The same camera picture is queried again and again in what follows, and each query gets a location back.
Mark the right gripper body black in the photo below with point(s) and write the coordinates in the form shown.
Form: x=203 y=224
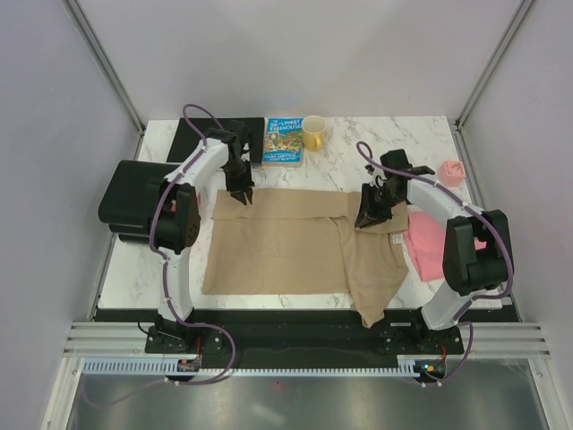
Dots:
x=392 y=201

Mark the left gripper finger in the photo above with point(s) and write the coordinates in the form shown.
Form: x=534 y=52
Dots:
x=239 y=196
x=247 y=195

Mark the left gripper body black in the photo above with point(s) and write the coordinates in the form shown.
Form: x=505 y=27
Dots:
x=238 y=176

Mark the beige t shirt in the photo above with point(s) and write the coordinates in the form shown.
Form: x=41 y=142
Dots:
x=304 y=242

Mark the black pink drawer unit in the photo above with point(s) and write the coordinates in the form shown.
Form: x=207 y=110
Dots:
x=123 y=206

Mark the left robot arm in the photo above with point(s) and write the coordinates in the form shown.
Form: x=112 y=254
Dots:
x=176 y=222

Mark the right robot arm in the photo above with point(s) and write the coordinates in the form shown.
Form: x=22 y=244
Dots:
x=477 y=255

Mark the blue treehouse book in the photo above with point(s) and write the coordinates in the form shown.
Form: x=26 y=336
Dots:
x=283 y=143

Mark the pink folded t shirt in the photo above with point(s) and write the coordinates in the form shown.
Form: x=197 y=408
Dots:
x=425 y=241

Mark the black notebook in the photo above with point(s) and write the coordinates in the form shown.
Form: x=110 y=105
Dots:
x=186 y=139

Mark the pink cube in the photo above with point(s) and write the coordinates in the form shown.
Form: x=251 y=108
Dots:
x=452 y=173

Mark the yellow mug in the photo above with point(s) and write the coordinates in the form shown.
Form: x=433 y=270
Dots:
x=313 y=132

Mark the right aluminium frame post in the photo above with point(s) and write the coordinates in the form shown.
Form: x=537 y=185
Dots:
x=509 y=35

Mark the aluminium frame post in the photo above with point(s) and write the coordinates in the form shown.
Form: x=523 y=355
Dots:
x=98 y=52
x=509 y=35

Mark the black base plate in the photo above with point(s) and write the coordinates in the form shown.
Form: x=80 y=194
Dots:
x=300 y=338

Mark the aluminium front rail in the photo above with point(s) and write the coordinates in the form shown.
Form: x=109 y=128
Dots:
x=491 y=340

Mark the white cable duct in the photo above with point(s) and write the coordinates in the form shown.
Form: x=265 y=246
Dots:
x=173 y=367

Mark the left aluminium frame post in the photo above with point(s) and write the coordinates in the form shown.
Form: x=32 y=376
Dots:
x=98 y=52

